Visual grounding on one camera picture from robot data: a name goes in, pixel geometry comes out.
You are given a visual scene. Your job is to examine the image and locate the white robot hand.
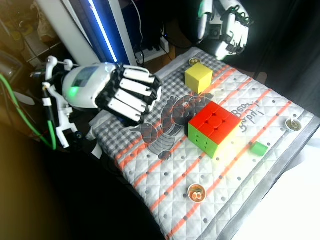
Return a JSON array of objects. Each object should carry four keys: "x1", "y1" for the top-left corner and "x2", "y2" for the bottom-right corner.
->
[
  {"x1": 61, "y1": 61, "x2": 163, "y2": 127},
  {"x1": 196, "y1": 0, "x2": 254, "y2": 61}
]

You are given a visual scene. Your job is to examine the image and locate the yellow cube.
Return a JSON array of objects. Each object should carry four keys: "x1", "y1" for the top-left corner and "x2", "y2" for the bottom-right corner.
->
[{"x1": 184, "y1": 62, "x2": 214, "y2": 95}]

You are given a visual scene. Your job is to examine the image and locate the Rubik's cube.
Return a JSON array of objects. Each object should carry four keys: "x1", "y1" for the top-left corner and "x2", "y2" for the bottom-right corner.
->
[{"x1": 187, "y1": 100, "x2": 243, "y2": 160}]

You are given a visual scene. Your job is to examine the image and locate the green cylinder block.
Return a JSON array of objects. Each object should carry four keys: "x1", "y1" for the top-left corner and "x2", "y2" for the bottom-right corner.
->
[{"x1": 250, "y1": 141, "x2": 269, "y2": 157}]

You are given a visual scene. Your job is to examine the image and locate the white pillar with blue light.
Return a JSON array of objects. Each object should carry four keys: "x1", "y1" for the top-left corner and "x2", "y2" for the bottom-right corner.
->
[{"x1": 34, "y1": 0, "x2": 137, "y2": 68}]

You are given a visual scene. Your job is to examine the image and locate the black cloth curtain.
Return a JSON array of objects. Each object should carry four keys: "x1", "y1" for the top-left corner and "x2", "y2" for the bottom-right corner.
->
[{"x1": 249, "y1": 0, "x2": 320, "y2": 121}]

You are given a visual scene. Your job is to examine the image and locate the beige crumpled cloth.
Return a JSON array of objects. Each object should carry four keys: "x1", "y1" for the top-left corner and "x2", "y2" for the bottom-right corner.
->
[{"x1": 29, "y1": 2, "x2": 57, "y2": 43}]

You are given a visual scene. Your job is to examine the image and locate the white power strip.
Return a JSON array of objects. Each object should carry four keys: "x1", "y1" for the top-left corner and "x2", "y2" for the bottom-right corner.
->
[{"x1": 134, "y1": 46, "x2": 169, "y2": 64}]

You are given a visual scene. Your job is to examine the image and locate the white plug adapter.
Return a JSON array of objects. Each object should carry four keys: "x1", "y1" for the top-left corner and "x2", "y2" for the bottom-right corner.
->
[{"x1": 159, "y1": 36, "x2": 170, "y2": 52}]

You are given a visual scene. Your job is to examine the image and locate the toy bowl with spoon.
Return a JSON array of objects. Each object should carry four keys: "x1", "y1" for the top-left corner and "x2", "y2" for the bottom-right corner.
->
[{"x1": 285, "y1": 117, "x2": 303, "y2": 133}]

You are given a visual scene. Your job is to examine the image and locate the grey quilt with printed bear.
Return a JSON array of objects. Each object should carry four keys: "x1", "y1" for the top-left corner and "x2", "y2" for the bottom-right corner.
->
[{"x1": 86, "y1": 46, "x2": 317, "y2": 240}]

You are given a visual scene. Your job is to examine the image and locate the toy bowl with eggs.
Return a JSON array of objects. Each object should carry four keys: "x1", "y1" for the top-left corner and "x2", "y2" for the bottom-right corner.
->
[{"x1": 187, "y1": 183, "x2": 208, "y2": 204}]

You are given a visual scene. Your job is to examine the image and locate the green cable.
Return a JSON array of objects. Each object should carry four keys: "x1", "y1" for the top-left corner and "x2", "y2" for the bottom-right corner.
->
[{"x1": 0, "y1": 73, "x2": 58, "y2": 151}]

